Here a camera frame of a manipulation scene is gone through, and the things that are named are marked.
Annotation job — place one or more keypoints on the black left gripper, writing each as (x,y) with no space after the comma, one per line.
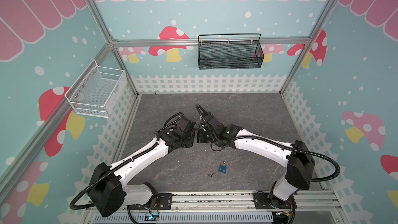
(189,144)

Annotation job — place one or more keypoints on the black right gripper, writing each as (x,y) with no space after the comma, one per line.
(204,130)

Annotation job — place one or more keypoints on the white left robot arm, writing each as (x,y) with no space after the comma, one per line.
(113,192)

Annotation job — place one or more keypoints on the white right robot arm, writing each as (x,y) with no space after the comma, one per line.
(292,156)

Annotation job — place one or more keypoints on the blue padlock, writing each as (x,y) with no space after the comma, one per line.
(223,168)

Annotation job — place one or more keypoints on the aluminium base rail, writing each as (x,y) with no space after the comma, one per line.
(230,207)

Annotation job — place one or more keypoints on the black mesh wall basket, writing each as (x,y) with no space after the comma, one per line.
(230,51)

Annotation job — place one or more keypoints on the white wire wall basket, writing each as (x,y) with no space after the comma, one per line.
(97,91)

